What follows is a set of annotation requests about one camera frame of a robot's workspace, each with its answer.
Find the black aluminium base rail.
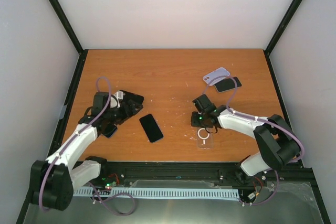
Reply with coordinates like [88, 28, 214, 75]
[34, 161, 316, 190]

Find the left black frame post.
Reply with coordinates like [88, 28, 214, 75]
[48, 0, 84, 55]

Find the black table rail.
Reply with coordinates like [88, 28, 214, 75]
[46, 49, 89, 157]
[264, 49, 305, 167]

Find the light blue cable duct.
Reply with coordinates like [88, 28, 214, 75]
[71, 187, 240, 199]

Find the right black table rail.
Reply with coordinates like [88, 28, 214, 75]
[264, 49, 305, 167]

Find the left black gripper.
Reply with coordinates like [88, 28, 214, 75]
[104, 99, 143, 125]

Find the left black table rail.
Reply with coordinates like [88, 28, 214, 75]
[46, 49, 89, 157]

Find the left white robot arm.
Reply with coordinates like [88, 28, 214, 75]
[29, 90, 144, 211]

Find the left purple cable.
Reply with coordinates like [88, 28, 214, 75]
[38, 77, 112, 212]

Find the right black frame post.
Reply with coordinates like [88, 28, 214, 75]
[264, 0, 303, 57]

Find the blue smartphone black screen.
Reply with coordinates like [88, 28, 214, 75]
[139, 114, 164, 143]

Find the clear magsafe phone case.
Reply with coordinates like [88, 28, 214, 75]
[196, 128, 214, 150]

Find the black frame post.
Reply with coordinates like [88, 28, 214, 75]
[264, 0, 303, 57]
[48, 0, 84, 55]

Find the dark blue phone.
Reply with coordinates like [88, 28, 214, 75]
[101, 124, 118, 138]

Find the left controller board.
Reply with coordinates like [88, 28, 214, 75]
[102, 173, 119, 190]

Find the lavender phone case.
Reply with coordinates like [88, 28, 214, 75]
[202, 67, 230, 86]

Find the white phone black screen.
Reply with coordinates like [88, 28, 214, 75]
[213, 77, 235, 92]

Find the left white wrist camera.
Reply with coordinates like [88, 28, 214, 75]
[110, 90, 124, 109]

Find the right controller wiring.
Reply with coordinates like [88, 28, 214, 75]
[246, 176, 266, 201]

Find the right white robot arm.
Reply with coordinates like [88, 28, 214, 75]
[191, 94, 304, 185]

